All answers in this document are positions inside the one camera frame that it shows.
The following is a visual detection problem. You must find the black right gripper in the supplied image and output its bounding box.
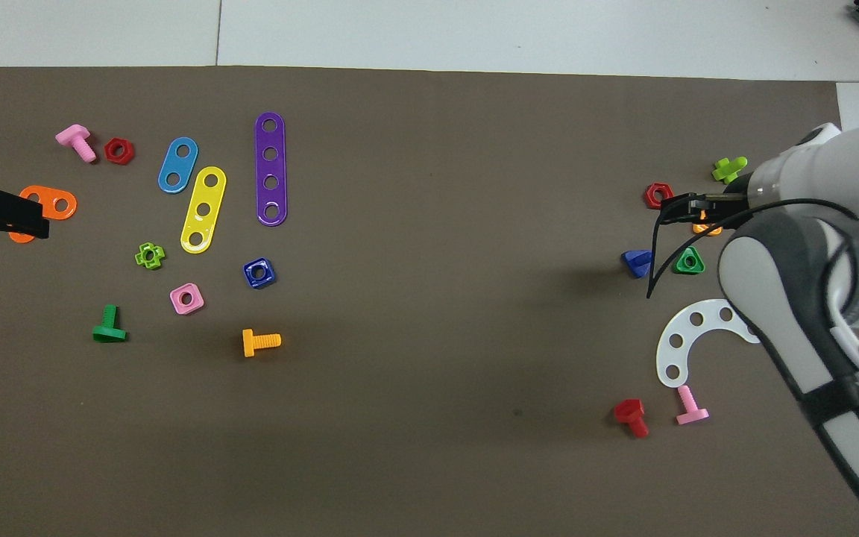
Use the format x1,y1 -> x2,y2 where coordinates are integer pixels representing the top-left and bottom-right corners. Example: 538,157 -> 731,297
658,192 -> 755,229

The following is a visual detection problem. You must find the blue triangle-head screw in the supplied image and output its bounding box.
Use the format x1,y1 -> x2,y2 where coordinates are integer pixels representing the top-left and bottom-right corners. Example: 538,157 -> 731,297
621,249 -> 654,279

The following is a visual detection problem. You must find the blue square nut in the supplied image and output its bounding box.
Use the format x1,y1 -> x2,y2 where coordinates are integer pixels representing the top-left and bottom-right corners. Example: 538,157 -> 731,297
242,257 -> 277,290

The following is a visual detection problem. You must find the orange heart-shaped plate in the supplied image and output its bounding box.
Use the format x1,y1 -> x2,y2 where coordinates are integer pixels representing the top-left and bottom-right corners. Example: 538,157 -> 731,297
8,185 -> 78,245

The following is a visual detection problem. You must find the green triangular nut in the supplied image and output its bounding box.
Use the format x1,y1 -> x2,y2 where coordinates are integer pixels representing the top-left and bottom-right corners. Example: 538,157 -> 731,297
673,246 -> 706,275

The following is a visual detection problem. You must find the light green cross-head screw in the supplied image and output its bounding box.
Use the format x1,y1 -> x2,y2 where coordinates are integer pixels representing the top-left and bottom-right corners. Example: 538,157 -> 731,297
711,156 -> 749,185

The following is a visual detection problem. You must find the pink plastic screw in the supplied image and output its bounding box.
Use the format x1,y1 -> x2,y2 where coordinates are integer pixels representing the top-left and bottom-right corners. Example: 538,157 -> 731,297
676,385 -> 710,427
54,124 -> 98,164

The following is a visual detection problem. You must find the white curved five-hole plate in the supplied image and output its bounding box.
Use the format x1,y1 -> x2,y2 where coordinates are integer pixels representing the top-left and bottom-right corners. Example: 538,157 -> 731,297
655,299 -> 762,389

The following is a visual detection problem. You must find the dark green plastic screw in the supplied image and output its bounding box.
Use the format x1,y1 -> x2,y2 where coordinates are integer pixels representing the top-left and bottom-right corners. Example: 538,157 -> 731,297
92,304 -> 129,344

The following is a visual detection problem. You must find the blue two-hole plate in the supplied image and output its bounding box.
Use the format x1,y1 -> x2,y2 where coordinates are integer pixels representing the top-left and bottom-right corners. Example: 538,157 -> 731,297
157,136 -> 199,195

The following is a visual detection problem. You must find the pink square nut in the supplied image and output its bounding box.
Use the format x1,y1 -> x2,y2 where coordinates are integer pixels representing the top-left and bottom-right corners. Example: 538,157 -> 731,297
169,283 -> 205,316

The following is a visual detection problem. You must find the yellow three-hole plate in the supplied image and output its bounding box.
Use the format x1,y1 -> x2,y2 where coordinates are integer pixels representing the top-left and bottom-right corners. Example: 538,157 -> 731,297
180,166 -> 227,255

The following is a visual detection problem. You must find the red plastic screw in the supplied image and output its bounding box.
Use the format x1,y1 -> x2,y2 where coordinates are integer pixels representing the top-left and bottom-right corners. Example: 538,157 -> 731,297
613,398 -> 650,439

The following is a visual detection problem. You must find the purple four-hole plate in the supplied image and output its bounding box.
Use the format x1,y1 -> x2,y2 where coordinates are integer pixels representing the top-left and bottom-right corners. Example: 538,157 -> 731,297
254,112 -> 289,227

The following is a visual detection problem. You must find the orange plastic screw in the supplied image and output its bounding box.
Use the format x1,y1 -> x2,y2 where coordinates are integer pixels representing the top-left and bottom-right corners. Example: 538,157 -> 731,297
242,328 -> 282,358

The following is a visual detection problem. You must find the brown table mat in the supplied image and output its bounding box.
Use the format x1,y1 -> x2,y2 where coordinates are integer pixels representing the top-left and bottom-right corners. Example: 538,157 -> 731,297
0,66 -> 859,537

